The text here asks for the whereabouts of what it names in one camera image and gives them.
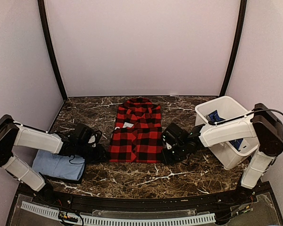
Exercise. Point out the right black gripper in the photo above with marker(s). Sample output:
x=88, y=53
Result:
x=168, y=160

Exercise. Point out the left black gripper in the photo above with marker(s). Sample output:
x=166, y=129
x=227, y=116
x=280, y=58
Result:
x=99, y=157

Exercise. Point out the red black plaid shirt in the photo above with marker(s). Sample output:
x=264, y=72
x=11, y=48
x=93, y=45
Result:
x=137, y=133

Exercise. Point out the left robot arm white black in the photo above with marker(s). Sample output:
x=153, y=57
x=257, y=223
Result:
x=83, y=141

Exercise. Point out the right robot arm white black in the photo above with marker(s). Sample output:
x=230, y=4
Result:
x=261, y=124

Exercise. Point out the folded light blue shirt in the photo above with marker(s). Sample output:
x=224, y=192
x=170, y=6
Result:
x=57, y=166

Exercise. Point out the white plastic bin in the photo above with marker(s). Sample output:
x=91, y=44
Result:
x=226, y=108

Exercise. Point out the blue shirt in bin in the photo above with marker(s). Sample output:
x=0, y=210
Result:
x=214, y=117

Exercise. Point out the left clear acrylic plate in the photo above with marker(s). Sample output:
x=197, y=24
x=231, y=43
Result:
x=20, y=217

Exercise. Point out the clear acrylic plate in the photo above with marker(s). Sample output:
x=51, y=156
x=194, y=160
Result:
x=20, y=217
x=263, y=213

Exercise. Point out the right clear acrylic plate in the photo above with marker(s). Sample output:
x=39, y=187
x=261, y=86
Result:
x=263, y=213

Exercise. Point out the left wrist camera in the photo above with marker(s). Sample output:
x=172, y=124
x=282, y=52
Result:
x=95, y=138

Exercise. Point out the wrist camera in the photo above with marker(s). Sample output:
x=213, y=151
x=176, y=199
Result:
x=95, y=138
x=166, y=145

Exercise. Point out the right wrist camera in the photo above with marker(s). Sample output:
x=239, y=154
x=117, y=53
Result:
x=166, y=145

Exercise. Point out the white slotted cable duct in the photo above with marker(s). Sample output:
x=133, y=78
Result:
x=118, y=218

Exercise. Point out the black curved front rail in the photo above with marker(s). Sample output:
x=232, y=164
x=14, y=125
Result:
x=218, y=202

